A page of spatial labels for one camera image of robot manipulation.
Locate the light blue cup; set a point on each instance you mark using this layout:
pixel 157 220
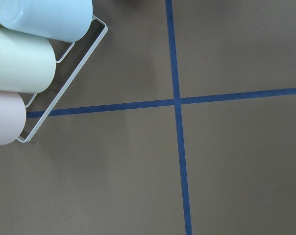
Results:
pixel 63 20

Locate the pale pink cup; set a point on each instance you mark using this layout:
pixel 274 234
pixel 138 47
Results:
pixel 12 116

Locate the mint green cup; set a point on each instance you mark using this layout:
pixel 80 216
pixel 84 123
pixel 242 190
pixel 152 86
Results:
pixel 27 62

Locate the white wire cup rack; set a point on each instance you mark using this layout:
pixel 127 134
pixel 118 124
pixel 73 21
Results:
pixel 68 66

